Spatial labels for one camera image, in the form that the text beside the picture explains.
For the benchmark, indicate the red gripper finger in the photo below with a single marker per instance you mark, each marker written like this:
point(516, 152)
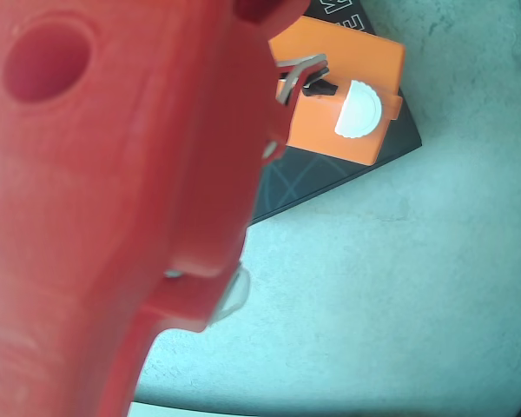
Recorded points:
point(43, 373)
point(191, 299)

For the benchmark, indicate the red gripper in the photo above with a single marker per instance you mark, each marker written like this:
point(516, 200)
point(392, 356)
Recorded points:
point(126, 182)

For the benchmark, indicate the white flat sheet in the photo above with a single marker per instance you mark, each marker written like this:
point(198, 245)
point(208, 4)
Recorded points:
point(178, 412)

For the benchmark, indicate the red robot arm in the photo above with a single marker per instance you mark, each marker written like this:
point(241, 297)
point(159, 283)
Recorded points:
point(269, 8)

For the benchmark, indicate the orange plastic box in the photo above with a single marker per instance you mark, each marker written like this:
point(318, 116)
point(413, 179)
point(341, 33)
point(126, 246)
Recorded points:
point(351, 52)

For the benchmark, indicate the white round box latch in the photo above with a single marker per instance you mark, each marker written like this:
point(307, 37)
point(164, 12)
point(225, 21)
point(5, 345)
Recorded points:
point(358, 110)

